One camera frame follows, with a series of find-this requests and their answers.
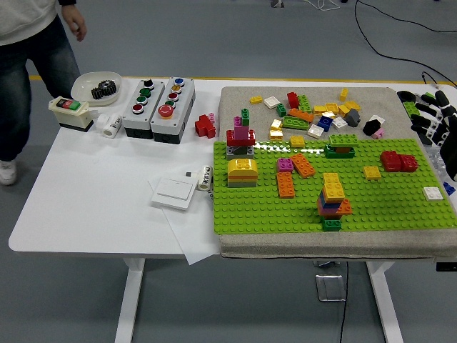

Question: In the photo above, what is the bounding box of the black cable under table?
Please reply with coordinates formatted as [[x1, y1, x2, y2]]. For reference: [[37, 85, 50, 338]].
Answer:
[[338, 262, 351, 343]]

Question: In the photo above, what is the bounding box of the white bowl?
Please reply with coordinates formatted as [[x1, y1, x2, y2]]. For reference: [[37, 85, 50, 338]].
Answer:
[[70, 71, 123, 107]]

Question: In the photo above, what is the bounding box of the person's left hand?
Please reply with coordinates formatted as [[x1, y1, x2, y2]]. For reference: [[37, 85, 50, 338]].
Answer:
[[60, 4, 88, 42]]

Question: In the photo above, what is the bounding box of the white floor cable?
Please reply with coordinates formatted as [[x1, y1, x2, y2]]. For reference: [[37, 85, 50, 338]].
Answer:
[[306, 0, 342, 11]]

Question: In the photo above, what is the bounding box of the green baseplate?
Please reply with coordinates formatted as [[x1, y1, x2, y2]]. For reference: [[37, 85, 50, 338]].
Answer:
[[213, 138, 457, 236]]

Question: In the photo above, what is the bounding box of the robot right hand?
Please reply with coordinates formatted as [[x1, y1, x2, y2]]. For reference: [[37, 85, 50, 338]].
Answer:
[[409, 90, 457, 182]]

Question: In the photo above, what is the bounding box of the brick tower with grey base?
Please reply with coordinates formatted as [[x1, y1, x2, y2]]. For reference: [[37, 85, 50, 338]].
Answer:
[[226, 108, 257, 161]]

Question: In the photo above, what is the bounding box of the grey emergency-stop control box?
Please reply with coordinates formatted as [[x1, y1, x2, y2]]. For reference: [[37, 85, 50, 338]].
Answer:
[[150, 76, 196, 145]]

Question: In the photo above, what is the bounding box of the white pipe fitting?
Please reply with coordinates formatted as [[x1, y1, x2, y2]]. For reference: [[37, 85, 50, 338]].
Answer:
[[96, 113, 124, 139]]

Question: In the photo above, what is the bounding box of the red brick cluster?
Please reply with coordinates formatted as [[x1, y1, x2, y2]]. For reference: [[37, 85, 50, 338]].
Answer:
[[194, 114, 217, 139]]

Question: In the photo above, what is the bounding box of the white red-green switch box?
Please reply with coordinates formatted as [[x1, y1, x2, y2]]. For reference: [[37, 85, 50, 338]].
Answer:
[[48, 96, 94, 133]]

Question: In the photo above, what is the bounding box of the person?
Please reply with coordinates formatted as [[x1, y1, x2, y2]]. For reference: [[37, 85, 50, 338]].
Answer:
[[0, 0, 89, 187]]

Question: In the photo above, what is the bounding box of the lime long brick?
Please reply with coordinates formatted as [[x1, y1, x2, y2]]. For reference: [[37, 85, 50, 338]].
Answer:
[[328, 133, 359, 146], [297, 94, 314, 114]]

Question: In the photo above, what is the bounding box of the grey-brown foam mat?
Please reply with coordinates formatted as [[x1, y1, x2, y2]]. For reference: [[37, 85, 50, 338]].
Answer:
[[218, 86, 457, 260]]

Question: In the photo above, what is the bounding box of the black metal gear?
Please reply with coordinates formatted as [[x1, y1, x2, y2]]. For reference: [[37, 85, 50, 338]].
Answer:
[[91, 79, 119, 101]]

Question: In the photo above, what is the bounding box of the clear plastic bag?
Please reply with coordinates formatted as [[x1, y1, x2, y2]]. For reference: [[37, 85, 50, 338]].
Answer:
[[426, 144, 447, 176]]

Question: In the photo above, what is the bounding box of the grey four-button control box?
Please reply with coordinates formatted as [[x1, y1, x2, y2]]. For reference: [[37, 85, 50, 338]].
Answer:
[[122, 78, 166, 139]]

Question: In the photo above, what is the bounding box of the white labelled tube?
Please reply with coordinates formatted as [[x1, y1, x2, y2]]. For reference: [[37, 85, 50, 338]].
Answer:
[[196, 164, 214, 192]]

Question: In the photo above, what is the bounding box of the orange long brick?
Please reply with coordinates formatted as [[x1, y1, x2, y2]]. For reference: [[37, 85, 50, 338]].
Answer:
[[276, 171, 296, 199], [288, 108, 315, 123], [289, 153, 317, 179]]

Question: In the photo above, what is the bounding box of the grey brick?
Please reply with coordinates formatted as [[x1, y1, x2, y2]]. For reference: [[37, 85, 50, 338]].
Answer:
[[344, 109, 361, 128]]

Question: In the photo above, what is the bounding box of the dark green long brick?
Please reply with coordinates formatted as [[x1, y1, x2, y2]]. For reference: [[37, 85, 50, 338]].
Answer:
[[323, 144, 357, 159]]

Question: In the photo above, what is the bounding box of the yellow domed brick stack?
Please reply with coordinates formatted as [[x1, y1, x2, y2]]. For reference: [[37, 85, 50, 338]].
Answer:
[[226, 158, 259, 189]]

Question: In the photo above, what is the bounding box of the brick tower with green base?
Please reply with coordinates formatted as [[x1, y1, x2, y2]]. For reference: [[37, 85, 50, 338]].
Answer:
[[316, 172, 353, 233]]

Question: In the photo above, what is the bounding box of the white wall switch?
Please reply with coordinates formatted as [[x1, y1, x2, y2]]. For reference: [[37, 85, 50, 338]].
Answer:
[[149, 177, 196, 212]]

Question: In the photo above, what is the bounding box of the silver floor outlet box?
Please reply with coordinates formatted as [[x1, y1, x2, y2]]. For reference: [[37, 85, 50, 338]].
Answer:
[[315, 273, 347, 303]]

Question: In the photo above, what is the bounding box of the white table leg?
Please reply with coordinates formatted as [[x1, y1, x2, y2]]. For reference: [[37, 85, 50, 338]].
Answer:
[[114, 257, 146, 343], [366, 260, 404, 343]]

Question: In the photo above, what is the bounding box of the white paper sheet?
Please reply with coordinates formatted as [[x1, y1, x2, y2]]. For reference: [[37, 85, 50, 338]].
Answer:
[[147, 177, 221, 266]]

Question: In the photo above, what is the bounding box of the long black floor cable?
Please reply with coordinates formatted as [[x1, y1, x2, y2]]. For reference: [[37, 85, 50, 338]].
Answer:
[[354, 0, 457, 89]]

